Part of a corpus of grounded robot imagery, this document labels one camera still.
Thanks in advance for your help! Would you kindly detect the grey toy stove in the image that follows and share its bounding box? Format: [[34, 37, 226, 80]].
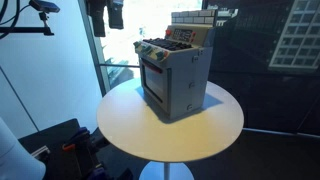
[[133, 9, 217, 122]]

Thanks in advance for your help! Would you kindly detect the grey window railing bar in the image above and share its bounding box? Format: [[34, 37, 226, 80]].
[[99, 63, 141, 70]]

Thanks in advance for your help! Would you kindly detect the grey window frame post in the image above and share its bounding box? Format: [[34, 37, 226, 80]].
[[77, 0, 112, 97]]

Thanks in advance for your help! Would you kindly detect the black camera on mount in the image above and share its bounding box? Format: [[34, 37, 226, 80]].
[[28, 0, 61, 14]]

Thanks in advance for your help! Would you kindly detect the red oven door handle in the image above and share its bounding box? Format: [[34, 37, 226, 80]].
[[142, 60, 164, 75]]

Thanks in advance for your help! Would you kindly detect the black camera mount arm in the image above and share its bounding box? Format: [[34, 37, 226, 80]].
[[0, 11, 55, 37]]

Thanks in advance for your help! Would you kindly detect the black hanging cable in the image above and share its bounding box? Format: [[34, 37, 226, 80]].
[[0, 0, 31, 40]]

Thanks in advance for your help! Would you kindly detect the blue clamp with orange handle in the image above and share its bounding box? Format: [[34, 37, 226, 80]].
[[61, 127, 92, 153]]

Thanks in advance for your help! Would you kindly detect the round white pedestal table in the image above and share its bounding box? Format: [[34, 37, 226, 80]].
[[96, 77, 245, 180]]

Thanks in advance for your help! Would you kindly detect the silver aluminium bracket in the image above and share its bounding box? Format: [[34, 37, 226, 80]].
[[30, 145, 52, 162]]

